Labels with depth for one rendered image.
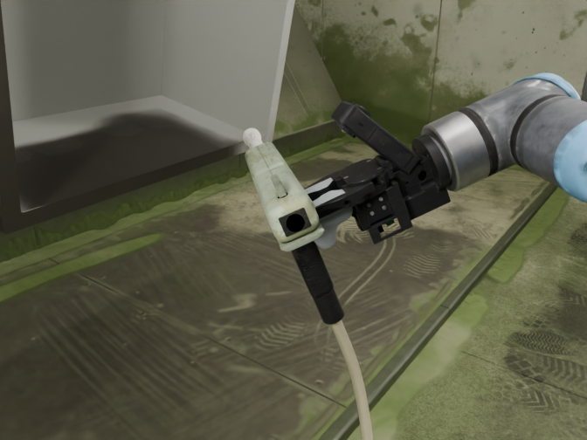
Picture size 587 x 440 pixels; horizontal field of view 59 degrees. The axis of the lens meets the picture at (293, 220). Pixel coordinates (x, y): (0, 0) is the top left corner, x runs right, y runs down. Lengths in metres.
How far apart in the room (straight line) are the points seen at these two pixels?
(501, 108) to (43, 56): 0.85
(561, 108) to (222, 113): 0.81
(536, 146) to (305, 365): 0.70
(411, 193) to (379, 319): 0.67
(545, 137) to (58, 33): 0.90
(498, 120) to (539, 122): 0.06
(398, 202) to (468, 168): 0.09
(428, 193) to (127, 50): 0.83
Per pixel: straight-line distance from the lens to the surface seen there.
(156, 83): 1.36
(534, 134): 0.61
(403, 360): 1.18
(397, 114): 2.79
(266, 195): 0.55
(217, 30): 1.22
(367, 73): 2.85
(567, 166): 0.57
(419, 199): 0.65
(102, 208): 1.83
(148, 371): 1.16
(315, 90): 2.80
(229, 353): 1.17
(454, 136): 0.63
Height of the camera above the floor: 0.75
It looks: 23 degrees down
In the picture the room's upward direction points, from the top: straight up
